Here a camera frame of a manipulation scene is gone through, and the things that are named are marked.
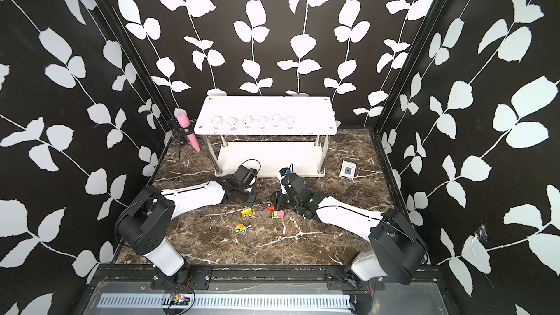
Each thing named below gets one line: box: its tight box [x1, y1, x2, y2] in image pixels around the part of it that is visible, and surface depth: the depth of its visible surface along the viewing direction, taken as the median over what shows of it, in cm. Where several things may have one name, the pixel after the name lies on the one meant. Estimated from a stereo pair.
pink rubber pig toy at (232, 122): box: [226, 116, 238, 132], surface depth 73 cm
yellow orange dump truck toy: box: [240, 207, 254, 221], surface depth 89 cm
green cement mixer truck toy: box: [234, 223, 247, 236], surface depth 85 cm
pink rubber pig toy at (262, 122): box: [256, 115, 268, 130], surface depth 74 cm
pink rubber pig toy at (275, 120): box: [271, 113, 281, 129], surface depth 75 cm
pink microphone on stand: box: [166, 107, 200, 159], surface depth 97 cm
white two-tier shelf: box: [193, 96, 337, 178], surface depth 83 cm
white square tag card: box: [339, 160, 357, 181], surface depth 103 cm
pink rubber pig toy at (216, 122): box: [210, 115, 222, 131], surface depth 74 cm
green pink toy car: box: [271, 210, 286, 220], surface depth 89 cm
